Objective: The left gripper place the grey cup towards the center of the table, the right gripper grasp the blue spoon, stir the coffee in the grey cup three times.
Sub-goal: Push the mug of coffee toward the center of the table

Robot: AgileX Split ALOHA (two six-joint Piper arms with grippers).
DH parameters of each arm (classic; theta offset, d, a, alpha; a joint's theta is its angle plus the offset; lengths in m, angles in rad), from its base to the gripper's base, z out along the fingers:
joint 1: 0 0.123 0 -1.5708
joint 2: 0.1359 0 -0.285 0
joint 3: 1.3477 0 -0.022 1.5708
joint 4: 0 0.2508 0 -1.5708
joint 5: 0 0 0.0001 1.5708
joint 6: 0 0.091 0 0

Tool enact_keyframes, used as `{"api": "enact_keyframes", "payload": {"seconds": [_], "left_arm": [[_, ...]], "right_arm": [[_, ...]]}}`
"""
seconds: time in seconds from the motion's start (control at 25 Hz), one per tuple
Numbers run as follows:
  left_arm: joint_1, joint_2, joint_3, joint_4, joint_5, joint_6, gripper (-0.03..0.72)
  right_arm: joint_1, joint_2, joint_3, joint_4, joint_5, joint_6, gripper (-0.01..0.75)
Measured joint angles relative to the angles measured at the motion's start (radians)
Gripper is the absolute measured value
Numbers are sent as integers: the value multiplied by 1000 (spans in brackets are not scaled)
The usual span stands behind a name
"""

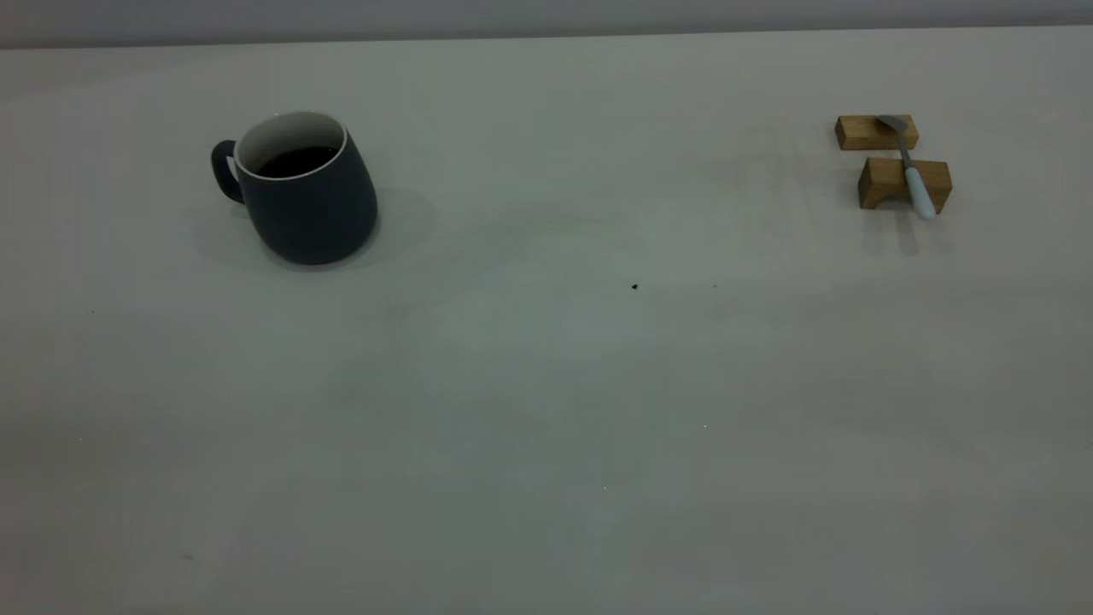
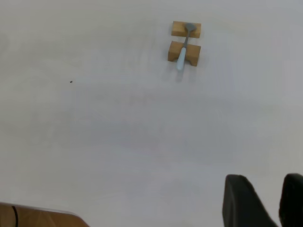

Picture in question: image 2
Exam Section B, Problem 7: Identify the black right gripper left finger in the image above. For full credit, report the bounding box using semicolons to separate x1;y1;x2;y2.
222;174;280;227

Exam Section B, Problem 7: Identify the flat rectangular wooden block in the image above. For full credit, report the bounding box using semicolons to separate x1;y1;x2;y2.
171;21;202;38

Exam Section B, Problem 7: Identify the arched wooden block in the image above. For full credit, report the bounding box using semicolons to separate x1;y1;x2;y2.
167;40;202;68

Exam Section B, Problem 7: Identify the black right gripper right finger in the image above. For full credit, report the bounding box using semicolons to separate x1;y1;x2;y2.
278;173;303;227

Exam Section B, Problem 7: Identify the grey spoon with white handle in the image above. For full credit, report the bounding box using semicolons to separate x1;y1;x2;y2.
176;22;197;71

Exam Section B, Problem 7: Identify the black cable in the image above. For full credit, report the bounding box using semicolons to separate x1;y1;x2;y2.
11;205;19;227

